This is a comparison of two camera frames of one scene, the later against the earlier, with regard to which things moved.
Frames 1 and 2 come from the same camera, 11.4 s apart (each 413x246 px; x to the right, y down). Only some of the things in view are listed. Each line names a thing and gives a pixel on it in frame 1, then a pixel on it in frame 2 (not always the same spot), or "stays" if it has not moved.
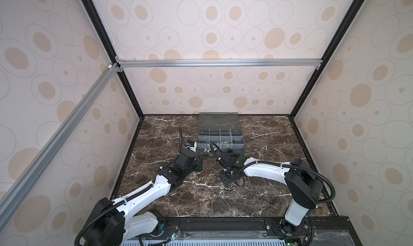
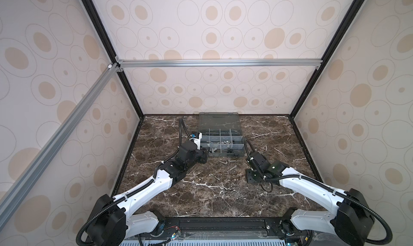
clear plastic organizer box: x=222 y=128 stays
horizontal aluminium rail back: x=219 y=62 stays
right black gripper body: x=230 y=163 -> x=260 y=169
